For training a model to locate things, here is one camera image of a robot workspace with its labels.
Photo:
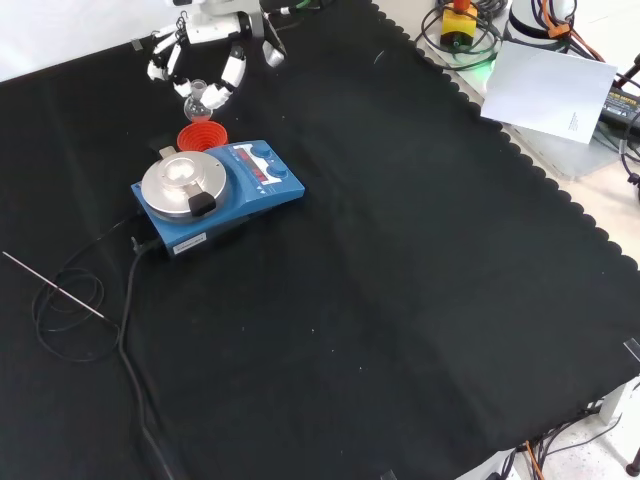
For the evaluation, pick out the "black power adapter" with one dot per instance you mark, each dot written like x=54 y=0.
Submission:
x=621 y=107

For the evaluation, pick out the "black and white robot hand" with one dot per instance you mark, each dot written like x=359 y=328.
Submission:
x=231 y=70

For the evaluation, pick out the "thin metal temperature probe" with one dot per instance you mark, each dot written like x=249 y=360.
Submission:
x=52 y=285

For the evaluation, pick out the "black bench cloth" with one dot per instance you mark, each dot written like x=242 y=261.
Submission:
x=320 y=260

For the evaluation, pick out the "blue heater with steel plate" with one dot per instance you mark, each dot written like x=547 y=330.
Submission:
x=220 y=195

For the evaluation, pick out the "clear round-bottom flask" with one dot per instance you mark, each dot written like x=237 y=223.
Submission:
x=196 y=106

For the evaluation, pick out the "pale board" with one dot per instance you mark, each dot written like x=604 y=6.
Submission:
x=547 y=92

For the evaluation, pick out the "yellow stop button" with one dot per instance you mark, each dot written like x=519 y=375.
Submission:
x=459 y=24

